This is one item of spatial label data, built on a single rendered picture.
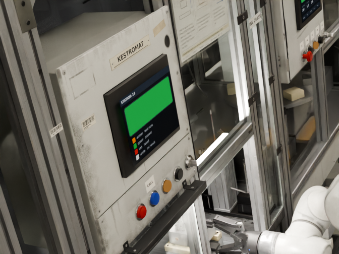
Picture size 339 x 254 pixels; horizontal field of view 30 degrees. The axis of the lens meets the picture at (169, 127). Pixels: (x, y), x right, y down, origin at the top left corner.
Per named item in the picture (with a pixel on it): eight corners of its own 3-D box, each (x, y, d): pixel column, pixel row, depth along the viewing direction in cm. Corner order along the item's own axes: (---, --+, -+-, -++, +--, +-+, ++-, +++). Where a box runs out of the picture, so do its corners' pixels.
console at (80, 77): (118, 268, 136) (69, 69, 118) (21, 246, 151) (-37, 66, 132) (206, 173, 168) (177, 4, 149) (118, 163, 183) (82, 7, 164)
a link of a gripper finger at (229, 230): (241, 243, 198) (242, 240, 198) (210, 226, 202) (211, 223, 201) (245, 236, 201) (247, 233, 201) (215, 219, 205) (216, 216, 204)
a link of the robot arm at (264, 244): (283, 227, 195) (265, 224, 199) (272, 243, 189) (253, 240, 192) (285, 250, 199) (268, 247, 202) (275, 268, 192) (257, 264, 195)
